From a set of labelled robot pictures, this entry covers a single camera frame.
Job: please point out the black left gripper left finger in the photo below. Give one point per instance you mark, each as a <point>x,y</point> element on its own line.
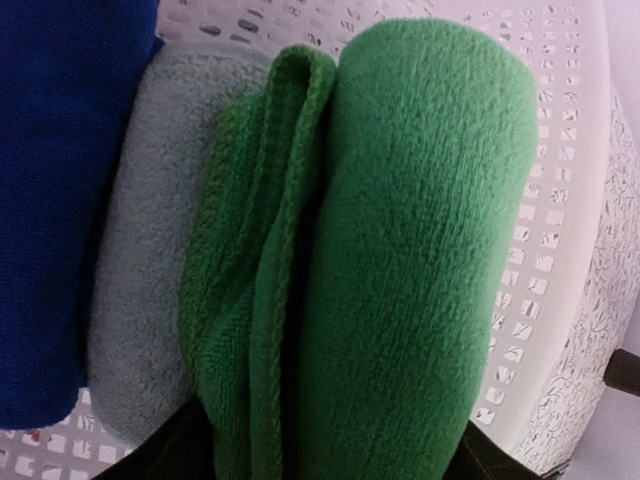
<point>181,449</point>

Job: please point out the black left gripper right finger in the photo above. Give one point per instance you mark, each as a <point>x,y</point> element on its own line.
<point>479,458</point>

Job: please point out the green microfiber towel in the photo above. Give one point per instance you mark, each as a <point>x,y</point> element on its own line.
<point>336,303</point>

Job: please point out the floral patterned table mat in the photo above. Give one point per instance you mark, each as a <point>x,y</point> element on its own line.
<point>612,285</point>

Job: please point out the white plastic basket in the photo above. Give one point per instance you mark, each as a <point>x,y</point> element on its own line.
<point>526,398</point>

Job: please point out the light green rolled towel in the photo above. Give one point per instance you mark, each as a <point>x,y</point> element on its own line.
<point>136,376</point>

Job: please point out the blue rolled towel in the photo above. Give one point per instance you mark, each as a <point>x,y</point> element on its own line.
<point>69,75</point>

